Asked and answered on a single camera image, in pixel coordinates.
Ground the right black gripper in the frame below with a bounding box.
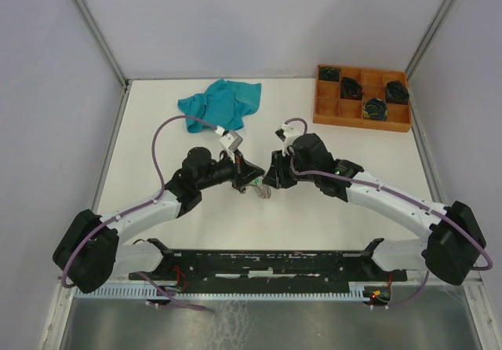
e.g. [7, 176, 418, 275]
[261, 148, 318, 190]

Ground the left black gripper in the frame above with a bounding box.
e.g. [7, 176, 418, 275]
[197, 148, 264, 190]

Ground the metal keyring holder yellow tip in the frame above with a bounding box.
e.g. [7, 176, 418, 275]
[247, 180, 271, 199]

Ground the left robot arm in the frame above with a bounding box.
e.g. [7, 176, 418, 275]
[53, 148, 265, 293]

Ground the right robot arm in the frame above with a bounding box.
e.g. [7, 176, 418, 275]
[264, 125, 486, 286]

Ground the teal cloth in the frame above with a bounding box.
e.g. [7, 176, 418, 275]
[177, 79, 262, 130]

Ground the wooden compartment tray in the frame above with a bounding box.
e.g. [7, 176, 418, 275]
[313, 64, 412, 133]

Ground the dark rolled sock top-left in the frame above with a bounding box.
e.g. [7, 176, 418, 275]
[318, 65, 341, 82]

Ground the dark rolled sock yellow-patterned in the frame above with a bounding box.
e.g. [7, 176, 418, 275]
[362, 97, 388, 121]

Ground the left status led board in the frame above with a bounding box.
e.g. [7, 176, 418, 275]
[162, 283, 187, 293]

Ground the status led board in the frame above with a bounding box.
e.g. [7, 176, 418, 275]
[369, 287, 391, 304]
[162, 283, 187, 293]

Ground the dark rolled sock right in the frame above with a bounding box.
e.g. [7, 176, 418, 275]
[385, 80, 409, 105]

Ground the right status led board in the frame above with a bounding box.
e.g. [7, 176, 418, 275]
[369, 287, 391, 304]

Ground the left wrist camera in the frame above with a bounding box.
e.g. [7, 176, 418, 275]
[219, 130, 243, 152]

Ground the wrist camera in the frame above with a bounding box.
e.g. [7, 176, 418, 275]
[219, 130, 243, 152]
[275, 122, 303, 148]

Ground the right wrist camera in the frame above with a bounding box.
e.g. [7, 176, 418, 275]
[275, 122, 303, 148]

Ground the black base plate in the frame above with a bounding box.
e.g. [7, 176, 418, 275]
[146, 250, 407, 293]

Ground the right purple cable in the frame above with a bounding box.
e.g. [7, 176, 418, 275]
[284, 117, 494, 271]

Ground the purple cable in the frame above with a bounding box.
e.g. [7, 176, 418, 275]
[284, 117, 494, 271]
[61, 116, 220, 289]

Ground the white slotted cable duct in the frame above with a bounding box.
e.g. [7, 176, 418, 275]
[74, 283, 370, 302]

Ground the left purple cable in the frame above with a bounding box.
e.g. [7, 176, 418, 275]
[61, 116, 220, 289]

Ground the left corner aluminium post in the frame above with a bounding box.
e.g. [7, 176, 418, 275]
[71, 0, 129, 90]

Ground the corner aluminium post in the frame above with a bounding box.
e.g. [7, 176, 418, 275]
[71, 0, 129, 90]
[406, 0, 458, 80]

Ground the right corner aluminium post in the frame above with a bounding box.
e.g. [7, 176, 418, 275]
[406, 0, 458, 80]

